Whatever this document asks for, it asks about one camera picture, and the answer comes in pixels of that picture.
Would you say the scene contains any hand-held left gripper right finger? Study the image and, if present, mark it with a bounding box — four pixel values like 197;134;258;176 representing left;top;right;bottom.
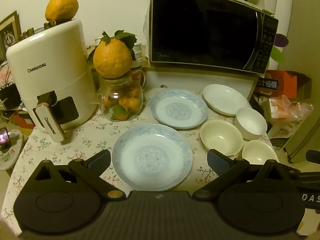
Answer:
192;149;294;200

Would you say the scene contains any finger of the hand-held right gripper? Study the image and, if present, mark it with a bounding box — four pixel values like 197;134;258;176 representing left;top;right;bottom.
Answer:
305;150;320;163

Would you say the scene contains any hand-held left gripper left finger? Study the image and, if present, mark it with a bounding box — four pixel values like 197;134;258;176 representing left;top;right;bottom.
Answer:
34;149;127;202

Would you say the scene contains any cream bowl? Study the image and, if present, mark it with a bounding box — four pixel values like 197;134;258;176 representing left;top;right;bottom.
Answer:
199;119;244;158
241;139;280;164

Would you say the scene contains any white bowl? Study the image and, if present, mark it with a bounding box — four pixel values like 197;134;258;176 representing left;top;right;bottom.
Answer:
234;107;268;141

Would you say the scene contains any blue patterned plate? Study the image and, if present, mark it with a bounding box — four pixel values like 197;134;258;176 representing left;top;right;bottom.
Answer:
112;124;193;192
149;88;209;130

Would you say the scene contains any white plate with swirl print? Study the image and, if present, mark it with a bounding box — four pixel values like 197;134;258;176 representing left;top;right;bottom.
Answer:
202;84;249;117

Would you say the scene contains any floral tablecloth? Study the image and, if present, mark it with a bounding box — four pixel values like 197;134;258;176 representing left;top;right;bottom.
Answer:
0;87;308;238

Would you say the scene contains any white printed packet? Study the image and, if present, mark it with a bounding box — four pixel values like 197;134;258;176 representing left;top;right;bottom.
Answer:
269;121;294;139

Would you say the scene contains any clear plastic bag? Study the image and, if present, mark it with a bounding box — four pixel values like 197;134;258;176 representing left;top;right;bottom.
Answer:
257;95;314;123

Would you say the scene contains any glass jar with kumquats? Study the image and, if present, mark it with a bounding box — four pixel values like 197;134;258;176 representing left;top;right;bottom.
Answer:
96;70;148;122

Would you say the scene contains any red cardboard box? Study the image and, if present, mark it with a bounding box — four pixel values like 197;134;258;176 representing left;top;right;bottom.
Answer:
255;70;298;98

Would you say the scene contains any smartphone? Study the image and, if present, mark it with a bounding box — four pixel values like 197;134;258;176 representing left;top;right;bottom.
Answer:
0;127;10;145

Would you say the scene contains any orange citrus fruit with leaves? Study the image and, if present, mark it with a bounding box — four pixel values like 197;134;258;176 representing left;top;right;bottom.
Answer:
87;30;138;78

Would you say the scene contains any white air fryer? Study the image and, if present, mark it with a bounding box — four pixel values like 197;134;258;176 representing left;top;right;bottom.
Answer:
5;18;98;143

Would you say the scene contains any black microwave oven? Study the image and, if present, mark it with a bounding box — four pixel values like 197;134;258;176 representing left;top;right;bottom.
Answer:
148;0;279;75

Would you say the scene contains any framed picture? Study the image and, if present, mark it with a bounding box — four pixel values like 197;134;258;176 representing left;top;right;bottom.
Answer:
0;10;22;64

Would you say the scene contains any large orange citrus fruit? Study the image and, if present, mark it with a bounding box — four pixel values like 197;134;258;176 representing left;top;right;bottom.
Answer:
45;0;79;22

